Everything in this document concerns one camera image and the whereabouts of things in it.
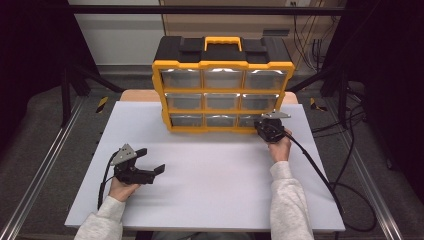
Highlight yellow black drawer organizer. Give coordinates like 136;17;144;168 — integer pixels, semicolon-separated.
152;35;296;135

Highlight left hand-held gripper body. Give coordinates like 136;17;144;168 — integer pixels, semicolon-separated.
109;143;157;186

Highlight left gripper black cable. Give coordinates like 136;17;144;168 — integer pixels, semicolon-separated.
96;151;120;211

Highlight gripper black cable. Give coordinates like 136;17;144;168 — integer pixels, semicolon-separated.
283;131;379;234
96;151;120;211

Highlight hanging wall cables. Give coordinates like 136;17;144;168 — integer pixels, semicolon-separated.
292;14;326;73

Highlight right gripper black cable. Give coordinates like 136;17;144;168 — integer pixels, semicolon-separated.
283;131;379;234

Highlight grid of clear drawers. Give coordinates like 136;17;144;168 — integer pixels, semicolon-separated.
160;68;288;128

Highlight black horizontal frame bar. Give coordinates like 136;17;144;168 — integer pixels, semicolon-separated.
66;4;348;16

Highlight black floor cables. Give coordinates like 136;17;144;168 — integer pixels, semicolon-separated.
311;84;368;140

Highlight person's left hand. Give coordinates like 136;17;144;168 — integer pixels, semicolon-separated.
107;176;142;203

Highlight grey wall vent plate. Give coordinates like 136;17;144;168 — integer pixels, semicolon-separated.
262;28;291;38

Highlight aluminium floor rail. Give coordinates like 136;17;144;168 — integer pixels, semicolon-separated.
0;96;85;240
346;143;405;240

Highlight black metal stand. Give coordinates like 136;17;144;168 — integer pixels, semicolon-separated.
286;61;351;130
60;64;125;129

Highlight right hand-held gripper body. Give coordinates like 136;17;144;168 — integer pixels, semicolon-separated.
253;111;292;145

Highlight black curtain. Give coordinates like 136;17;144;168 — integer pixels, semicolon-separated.
0;0;101;148
323;0;424;204

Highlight person's right hand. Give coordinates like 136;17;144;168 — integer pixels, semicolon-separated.
267;129;293;164

